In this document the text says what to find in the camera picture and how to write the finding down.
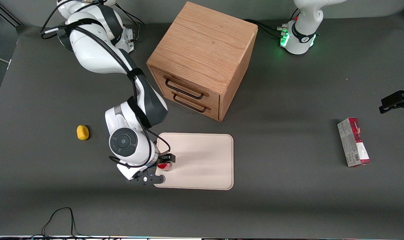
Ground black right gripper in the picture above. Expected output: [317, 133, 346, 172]
[145, 152, 176, 176]

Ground cream rectangular tray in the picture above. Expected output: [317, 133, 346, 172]
[153, 133, 234, 190]

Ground red and grey carton box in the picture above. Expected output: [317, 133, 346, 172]
[337, 117, 371, 167]

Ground wooden drawer front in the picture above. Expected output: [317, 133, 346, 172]
[157, 83, 220, 121]
[151, 66, 221, 108]

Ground yellow lemon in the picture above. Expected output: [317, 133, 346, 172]
[76, 125, 90, 141]

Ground oak wooden drawer cabinet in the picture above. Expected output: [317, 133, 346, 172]
[146, 1, 258, 122]

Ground dark right wrist camera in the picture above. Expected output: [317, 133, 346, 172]
[130, 173, 165, 186]

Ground black metal drawer handle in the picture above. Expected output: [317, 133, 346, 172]
[165, 78, 205, 100]
[173, 93, 207, 113]

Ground black cable along right arm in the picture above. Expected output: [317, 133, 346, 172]
[40, 0, 172, 168]

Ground thin black looped cable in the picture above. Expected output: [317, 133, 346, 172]
[29, 207, 89, 239]

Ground black right arm base cables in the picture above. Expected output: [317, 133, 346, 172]
[117, 5, 146, 42]

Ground black arm base cables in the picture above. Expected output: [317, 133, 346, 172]
[243, 19, 289, 38]
[117, 5, 146, 42]

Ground black left arm base cables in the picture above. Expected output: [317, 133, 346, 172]
[243, 19, 289, 38]

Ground black aluminium frame rail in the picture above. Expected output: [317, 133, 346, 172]
[0, 0, 23, 28]

